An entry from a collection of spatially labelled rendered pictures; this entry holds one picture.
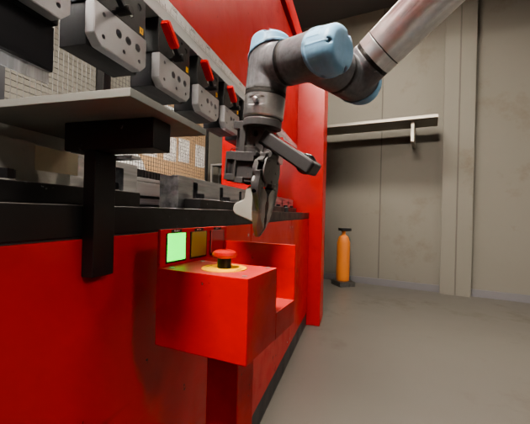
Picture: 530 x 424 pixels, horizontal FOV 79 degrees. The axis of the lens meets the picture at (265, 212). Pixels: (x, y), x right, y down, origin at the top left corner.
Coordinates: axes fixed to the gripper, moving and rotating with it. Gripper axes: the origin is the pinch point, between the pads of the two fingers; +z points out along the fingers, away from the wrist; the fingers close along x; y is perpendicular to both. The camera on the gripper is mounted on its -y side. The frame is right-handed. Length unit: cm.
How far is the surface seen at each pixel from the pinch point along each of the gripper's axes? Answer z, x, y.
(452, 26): -222, -361, -44
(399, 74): -176, -372, 6
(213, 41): -56, -36, 41
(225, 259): 4.3, 10.6, 0.9
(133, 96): -15.1, 28.6, 3.7
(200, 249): 4.6, 4.7, 9.8
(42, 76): -22.4, 20.3, 33.8
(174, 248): 3.8, 12.0, 9.9
